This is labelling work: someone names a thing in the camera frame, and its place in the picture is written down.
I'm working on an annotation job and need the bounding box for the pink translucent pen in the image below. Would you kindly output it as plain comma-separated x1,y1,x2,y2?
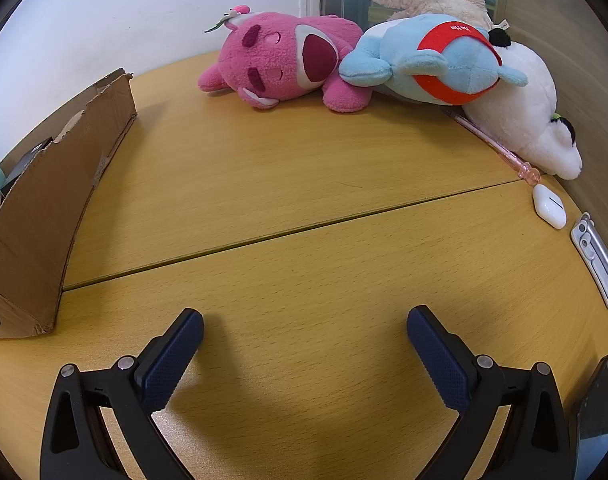
446,110,542,186

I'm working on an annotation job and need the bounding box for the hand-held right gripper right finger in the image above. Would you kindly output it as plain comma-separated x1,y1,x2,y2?
407,305,572,480

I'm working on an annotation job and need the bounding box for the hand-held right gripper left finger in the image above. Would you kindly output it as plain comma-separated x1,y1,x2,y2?
40,308,205,480

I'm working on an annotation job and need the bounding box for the brown cardboard box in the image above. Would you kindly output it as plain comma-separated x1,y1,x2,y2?
0,68,139,341

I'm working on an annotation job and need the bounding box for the light blue plush toy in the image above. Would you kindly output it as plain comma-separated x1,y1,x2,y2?
339,14,528,107

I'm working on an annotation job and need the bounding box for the wooden desktop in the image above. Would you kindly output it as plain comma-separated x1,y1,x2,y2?
0,50,608,480

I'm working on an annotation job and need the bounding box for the white dog plush toy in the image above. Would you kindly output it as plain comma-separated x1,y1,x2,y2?
458,27,583,181

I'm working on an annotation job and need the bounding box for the pink bear plush toy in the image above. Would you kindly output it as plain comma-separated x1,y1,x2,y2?
199,5,365,113

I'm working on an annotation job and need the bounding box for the white earbuds case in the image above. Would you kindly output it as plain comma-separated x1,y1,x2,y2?
532,185,568,230

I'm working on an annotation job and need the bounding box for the dark flat item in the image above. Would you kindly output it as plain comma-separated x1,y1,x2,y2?
1,137,52,196

